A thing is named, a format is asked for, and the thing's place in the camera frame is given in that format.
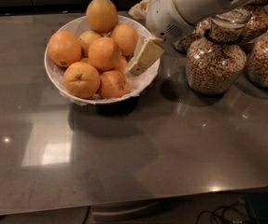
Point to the back left cereal jar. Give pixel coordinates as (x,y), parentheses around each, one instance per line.
(183,44)

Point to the pale orange behind centre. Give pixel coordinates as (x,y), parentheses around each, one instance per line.
(86,39)

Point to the back right cereal jar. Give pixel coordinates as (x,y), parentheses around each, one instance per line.
(256,26)

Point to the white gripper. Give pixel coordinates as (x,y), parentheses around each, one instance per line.
(160,16)

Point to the white bowl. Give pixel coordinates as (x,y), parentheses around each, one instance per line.
(80,25)

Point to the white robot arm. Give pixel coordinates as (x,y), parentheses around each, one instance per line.
(194,11)

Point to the dark blue box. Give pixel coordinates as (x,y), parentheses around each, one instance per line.
(257,207)

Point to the front cereal glass jar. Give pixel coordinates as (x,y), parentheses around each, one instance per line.
(215,61)

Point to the small orange right of centre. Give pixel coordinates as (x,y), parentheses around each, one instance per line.
(122,65)

